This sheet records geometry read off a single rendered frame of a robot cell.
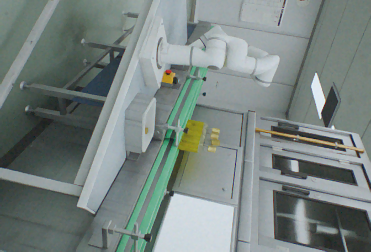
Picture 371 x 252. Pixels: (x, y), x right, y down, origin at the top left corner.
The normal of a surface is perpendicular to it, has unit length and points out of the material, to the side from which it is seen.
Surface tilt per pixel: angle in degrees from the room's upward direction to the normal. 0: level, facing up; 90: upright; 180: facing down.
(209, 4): 90
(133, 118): 90
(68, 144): 90
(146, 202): 90
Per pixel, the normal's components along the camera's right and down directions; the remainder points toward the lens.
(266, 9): -0.20, 0.52
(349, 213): 0.10, -0.83
